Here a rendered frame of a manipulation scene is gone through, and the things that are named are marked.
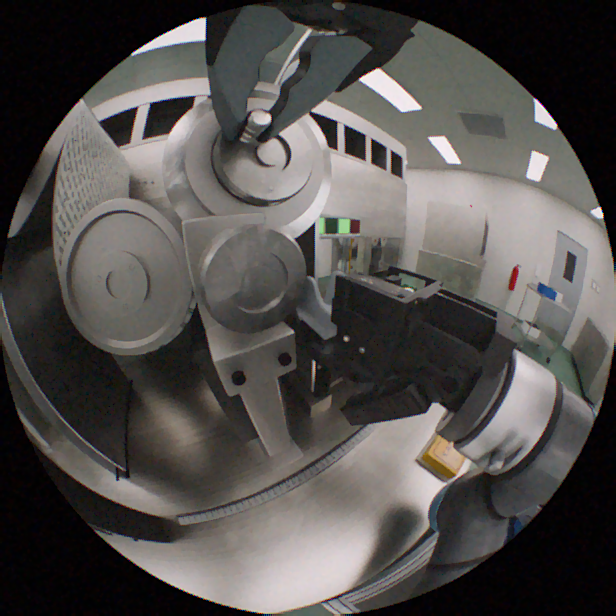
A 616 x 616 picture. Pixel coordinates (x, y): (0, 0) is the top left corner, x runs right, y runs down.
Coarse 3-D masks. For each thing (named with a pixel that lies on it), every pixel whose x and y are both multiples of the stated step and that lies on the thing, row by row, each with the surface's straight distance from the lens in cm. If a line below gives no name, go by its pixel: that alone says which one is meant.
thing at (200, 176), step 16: (208, 128) 16; (304, 128) 18; (192, 144) 15; (208, 144) 15; (192, 160) 14; (208, 160) 14; (320, 160) 18; (192, 176) 14; (208, 176) 14; (320, 176) 18; (192, 192) 14; (208, 192) 14; (224, 192) 14; (304, 192) 16; (208, 208) 14; (224, 208) 14; (240, 208) 14; (256, 208) 14; (272, 208) 15; (288, 208) 16; (304, 208) 16; (272, 224) 15
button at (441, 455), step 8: (440, 440) 35; (432, 448) 34; (440, 448) 35; (448, 448) 35; (424, 456) 34; (432, 456) 33; (440, 456) 34; (448, 456) 35; (456, 456) 36; (432, 464) 35; (440, 464) 34; (448, 464) 34; (456, 464) 35; (440, 472) 36; (448, 472) 35; (456, 472) 35
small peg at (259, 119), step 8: (256, 112) 12; (264, 112) 12; (248, 120) 12; (256, 120) 12; (264, 120) 12; (248, 128) 12; (256, 128) 12; (264, 128) 12; (240, 136) 13; (248, 136) 13; (256, 136) 13
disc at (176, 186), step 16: (256, 96) 19; (272, 96) 20; (192, 112) 17; (208, 112) 17; (176, 128) 16; (192, 128) 16; (176, 144) 16; (320, 144) 20; (176, 160) 15; (176, 176) 15; (176, 192) 15; (320, 192) 18; (176, 208) 14; (192, 208) 14; (320, 208) 18; (288, 224) 16; (304, 224) 17
